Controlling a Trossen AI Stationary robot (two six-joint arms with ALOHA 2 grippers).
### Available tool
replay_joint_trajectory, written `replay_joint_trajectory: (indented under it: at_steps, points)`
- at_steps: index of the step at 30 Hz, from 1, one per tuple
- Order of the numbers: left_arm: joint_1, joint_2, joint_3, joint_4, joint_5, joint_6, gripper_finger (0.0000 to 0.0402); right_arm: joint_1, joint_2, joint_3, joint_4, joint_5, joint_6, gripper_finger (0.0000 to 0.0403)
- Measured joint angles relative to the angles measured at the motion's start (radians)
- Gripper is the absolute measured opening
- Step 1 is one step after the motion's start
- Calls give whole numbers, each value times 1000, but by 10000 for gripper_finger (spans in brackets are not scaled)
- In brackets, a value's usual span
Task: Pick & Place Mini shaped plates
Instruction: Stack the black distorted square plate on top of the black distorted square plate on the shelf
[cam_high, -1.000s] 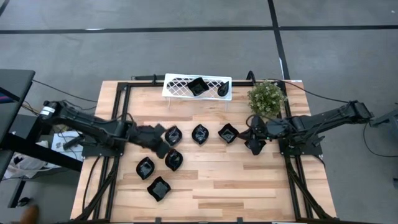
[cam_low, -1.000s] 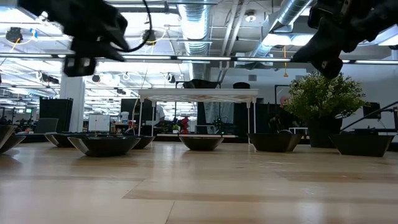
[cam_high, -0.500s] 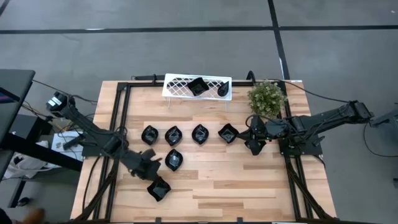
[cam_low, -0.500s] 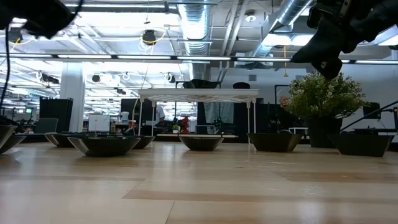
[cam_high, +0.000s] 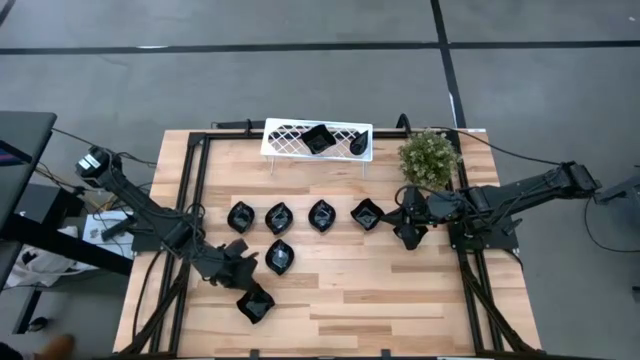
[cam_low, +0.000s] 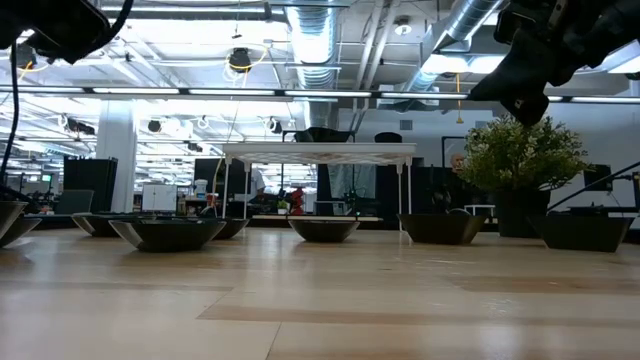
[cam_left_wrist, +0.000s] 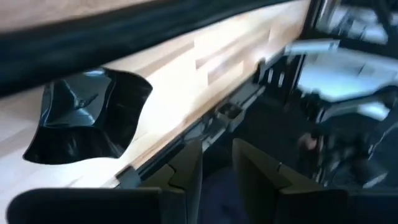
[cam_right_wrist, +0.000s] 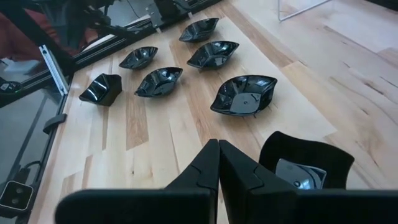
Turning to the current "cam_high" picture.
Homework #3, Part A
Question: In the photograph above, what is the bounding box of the black desk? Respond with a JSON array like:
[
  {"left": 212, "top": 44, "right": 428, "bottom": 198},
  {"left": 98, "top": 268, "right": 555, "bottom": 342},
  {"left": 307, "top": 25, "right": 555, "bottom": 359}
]
[{"left": 0, "top": 110, "right": 58, "bottom": 236}]

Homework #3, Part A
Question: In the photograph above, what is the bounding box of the black looped floor cable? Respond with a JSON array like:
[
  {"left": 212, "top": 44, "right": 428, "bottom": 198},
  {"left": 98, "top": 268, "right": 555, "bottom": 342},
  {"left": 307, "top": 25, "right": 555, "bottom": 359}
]
[{"left": 583, "top": 194, "right": 640, "bottom": 254}]

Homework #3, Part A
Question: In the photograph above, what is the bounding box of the artificial potted plant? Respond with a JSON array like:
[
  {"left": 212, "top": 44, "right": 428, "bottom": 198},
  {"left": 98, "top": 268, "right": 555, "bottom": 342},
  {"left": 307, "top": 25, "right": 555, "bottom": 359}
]
[{"left": 397, "top": 128, "right": 462, "bottom": 192}]

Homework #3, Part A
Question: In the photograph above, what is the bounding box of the thin black floor cable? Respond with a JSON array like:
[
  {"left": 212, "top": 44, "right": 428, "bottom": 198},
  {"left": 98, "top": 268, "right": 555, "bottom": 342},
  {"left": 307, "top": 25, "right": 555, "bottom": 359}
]
[
  {"left": 424, "top": 124, "right": 564, "bottom": 167},
  {"left": 49, "top": 127, "right": 159, "bottom": 167}
]

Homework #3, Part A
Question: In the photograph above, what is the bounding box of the grey stand foot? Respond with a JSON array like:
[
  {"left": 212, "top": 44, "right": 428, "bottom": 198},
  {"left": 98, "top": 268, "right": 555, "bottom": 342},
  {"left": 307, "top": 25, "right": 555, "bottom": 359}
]
[{"left": 593, "top": 174, "right": 640, "bottom": 206}]

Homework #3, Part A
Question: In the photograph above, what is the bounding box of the black desk leg with caster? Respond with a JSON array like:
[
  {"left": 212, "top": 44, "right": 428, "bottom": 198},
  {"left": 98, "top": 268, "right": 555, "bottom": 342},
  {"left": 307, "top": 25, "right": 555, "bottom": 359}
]
[{"left": 12, "top": 287, "right": 49, "bottom": 335}]

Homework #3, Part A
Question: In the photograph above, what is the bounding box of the white plastic bag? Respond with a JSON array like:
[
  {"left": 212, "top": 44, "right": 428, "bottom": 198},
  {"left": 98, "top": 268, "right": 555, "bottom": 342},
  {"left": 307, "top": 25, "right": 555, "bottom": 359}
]
[{"left": 3, "top": 244, "right": 99, "bottom": 290}]

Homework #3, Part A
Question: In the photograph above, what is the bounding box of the black desk base beam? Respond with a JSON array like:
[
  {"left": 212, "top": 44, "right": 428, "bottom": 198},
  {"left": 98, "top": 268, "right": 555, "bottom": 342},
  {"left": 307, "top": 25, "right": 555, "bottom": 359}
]
[{"left": 0, "top": 212, "right": 135, "bottom": 277}]

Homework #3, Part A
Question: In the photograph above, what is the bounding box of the laptop with lit screen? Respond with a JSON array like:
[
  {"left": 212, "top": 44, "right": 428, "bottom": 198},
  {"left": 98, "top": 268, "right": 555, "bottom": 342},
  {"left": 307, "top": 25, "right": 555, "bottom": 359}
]
[{"left": 0, "top": 139, "right": 34, "bottom": 167}]

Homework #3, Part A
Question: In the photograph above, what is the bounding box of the black aluminium table frame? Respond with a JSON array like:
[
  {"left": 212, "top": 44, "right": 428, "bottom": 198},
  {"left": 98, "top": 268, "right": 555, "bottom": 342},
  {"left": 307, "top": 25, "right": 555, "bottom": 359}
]
[{"left": 114, "top": 127, "right": 546, "bottom": 360}]

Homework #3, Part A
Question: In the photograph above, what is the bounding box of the black handled tool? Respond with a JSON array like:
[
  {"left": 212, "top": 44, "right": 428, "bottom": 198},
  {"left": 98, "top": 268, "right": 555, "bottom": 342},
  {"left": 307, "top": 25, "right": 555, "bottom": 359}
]
[{"left": 101, "top": 214, "right": 139, "bottom": 241}]

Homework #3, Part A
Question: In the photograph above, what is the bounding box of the black square mini plate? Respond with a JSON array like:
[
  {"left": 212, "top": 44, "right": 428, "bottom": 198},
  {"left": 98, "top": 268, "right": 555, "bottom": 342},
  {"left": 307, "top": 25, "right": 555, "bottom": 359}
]
[
  {"left": 299, "top": 123, "right": 338, "bottom": 156},
  {"left": 235, "top": 283, "right": 277, "bottom": 325},
  {"left": 349, "top": 197, "right": 386, "bottom": 232}
]

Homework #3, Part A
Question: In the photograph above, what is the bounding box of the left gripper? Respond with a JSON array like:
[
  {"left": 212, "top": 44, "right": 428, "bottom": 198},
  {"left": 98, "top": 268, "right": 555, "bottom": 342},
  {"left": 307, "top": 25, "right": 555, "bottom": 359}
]
[{"left": 197, "top": 238, "right": 269, "bottom": 304}]

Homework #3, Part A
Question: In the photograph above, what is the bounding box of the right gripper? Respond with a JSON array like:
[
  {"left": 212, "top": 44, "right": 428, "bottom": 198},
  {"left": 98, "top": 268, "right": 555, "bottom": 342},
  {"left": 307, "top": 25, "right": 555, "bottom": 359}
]
[{"left": 382, "top": 187, "right": 459, "bottom": 251}]

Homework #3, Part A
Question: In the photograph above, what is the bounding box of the white paper box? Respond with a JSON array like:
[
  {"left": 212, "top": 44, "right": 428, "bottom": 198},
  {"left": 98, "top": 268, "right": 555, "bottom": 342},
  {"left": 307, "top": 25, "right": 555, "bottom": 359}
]
[{"left": 81, "top": 209, "right": 135, "bottom": 260}]

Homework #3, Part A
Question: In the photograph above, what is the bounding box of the black bar on table edge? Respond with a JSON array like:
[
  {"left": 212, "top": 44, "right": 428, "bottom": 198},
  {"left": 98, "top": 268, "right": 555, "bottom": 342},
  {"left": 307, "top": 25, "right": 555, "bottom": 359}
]
[{"left": 211, "top": 118, "right": 266, "bottom": 132}]

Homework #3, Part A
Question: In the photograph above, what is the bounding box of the black teardrop mini plate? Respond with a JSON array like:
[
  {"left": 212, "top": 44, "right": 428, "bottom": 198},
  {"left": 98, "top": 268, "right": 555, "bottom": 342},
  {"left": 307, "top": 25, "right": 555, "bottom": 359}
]
[{"left": 348, "top": 128, "right": 372, "bottom": 157}]

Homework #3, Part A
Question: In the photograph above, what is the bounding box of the operator arm in dark sleeve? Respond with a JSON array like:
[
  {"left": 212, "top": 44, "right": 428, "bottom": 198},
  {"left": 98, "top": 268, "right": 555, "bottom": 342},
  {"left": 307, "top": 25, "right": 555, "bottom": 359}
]
[{"left": 0, "top": 333, "right": 77, "bottom": 360}]

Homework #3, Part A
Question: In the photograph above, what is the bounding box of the white wire lattice rack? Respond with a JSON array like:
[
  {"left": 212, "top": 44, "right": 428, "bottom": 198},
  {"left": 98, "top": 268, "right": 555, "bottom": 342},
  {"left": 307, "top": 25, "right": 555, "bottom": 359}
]
[{"left": 259, "top": 117, "right": 375, "bottom": 164}]

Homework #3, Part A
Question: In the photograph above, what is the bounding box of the black leaf mini plate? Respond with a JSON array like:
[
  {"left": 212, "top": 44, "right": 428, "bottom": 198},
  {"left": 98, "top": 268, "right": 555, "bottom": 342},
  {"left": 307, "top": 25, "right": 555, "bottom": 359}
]
[
  {"left": 264, "top": 201, "right": 295, "bottom": 236},
  {"left": 307, "top": 198, "right": 337, "bottom": 234},
  {"left": 264, "top": 238, "right": 296, "bottom": 277},
  {"left": 226, "top": 200, "right": 256, "bottom": 235}
]

